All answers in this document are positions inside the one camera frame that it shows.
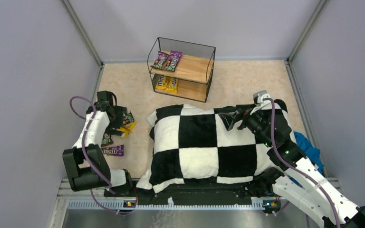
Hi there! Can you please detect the purple brown candy bag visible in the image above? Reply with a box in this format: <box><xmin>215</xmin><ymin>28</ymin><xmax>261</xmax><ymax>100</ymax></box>
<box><xmin>122</xmin><ymin>112</ymin><xmax>135</xmax><ymax>126</ymax></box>

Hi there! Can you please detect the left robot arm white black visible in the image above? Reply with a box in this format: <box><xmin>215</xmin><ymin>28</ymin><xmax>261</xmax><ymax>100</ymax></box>
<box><xmin>62</xmin><ymin>91</ymin><xmax>133</xmax><ymax>197</ymax></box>

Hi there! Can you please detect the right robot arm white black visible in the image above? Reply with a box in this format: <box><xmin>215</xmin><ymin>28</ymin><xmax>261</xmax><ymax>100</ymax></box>
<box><xmin>218</xmin><ymin>98</ymin><xmax>365</xmax><ymax>228</ymax></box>

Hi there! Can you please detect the yellow candy bag on table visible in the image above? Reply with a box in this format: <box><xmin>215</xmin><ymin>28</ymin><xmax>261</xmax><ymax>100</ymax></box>
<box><xmin>117</xmin><ymin>122</ymin><xmax>136</xmax><ymax>138</ymax></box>

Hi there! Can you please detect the purple candy bag near base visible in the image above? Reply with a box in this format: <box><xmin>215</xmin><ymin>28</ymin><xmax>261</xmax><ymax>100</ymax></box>
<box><xmin>102</xmin><ymin>145</ymin><xmax>124</xmax><ymax>157</ymax></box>

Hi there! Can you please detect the yellow candy bag shelf left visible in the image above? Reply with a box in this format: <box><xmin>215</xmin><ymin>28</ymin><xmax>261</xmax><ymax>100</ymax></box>
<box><xmin>155</xmin><ymin>75</ymin><xmax>169</xmax><ymax>90</ymax></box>

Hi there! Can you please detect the yellow candy bag shelf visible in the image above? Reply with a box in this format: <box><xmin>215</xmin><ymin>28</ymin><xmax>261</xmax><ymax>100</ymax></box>
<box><xmin>165</xmin><ymin>77</ymin><xmax>179</xmax><ymax>94</ymax></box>
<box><xmin>155</xmin><ymin>75</ymin><xmax>169</xmax><ymax>90</ymax></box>

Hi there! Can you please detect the yellow candy bag shelf right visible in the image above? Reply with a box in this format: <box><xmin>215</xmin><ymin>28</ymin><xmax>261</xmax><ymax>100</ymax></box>
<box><xmin>165</xmin><ymin>77</ymin><xmax>179</xmax><ymax>94</ymax></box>

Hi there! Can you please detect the purple candy bag shelf left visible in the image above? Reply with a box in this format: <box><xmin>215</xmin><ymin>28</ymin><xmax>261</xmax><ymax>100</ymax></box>
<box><xmin>151</xmin><ymin>51</ymin><xmax>170</xmax><ymax>70</ymax></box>

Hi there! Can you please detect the purple candy bag shelf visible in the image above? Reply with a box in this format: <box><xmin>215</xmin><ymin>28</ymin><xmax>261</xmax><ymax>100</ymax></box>
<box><xmin>151</xmin><ymin>51</ymin><xmax>170</xmax><ymax>70</ymax></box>
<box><xmin>163</xmin><ymin>50</ymin><xmax>183</xmax><ymax>72</ymax></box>

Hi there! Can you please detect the purple candy bag shelf right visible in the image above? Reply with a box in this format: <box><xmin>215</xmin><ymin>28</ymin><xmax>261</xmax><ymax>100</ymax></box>
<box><xmin>163</xmin><ymin>50</ymin><xmax>183</xmax><ymax>72</ymax></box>

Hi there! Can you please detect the black white checkered pillow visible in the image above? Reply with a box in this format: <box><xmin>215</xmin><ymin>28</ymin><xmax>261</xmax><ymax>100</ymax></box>
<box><xmin>137</xmin><ymin>104</ymin><xmax>274</xmax><ymax>193</ymax></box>

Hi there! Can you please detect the blue cloth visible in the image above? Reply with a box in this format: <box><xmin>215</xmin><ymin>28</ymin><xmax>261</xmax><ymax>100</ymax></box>
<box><xmin>294</xmin><ymin>132</ymin><xmax>324</xmax><ymax>174</ymax></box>

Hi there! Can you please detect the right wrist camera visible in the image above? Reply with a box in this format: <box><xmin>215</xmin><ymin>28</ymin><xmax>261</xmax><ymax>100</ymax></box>
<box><xmin>253</xmin><ymin>90</ymin><xmax>270</xmax><ymax>105</ymax></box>

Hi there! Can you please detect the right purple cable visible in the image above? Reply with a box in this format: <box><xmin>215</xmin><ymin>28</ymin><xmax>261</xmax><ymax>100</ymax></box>
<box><xmin>262</xmin><ymin>97</ymin><xmax>342</xmax><ymax>228</ymax></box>

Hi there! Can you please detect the black wire wooden shelf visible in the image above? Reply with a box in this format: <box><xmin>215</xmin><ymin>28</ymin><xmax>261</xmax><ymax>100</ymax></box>
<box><xmin>147</xmin><ymin>37</ymin><xmax>216</xmax><ymax>103</ymax></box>

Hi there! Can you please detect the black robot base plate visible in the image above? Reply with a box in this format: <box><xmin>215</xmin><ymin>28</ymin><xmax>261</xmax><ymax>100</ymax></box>
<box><xmin>104</xmin><ymin>179</ymin><xmax>281</xmax><ymax>206</ymax></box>

